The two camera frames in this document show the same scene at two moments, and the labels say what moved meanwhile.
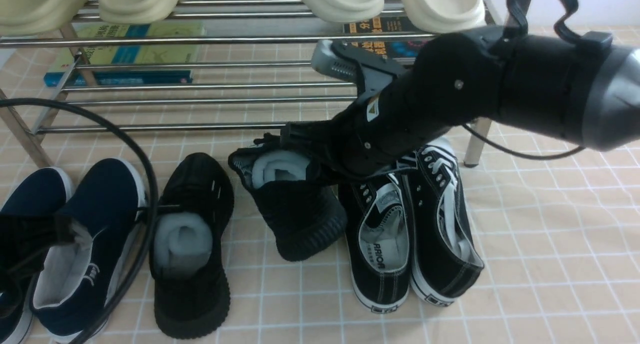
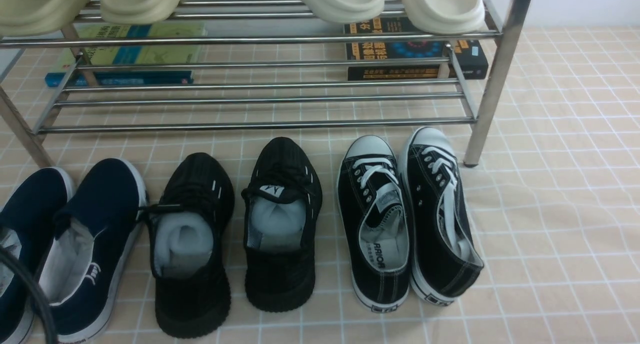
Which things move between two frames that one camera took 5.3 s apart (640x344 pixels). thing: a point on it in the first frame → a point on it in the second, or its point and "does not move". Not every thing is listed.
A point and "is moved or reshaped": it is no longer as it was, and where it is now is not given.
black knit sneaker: x=306 y=213 is moved or reshaped
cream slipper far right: x=442 y=8 does not move
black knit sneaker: x=191 y=223 does not move
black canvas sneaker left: x=378 y=237 does not move
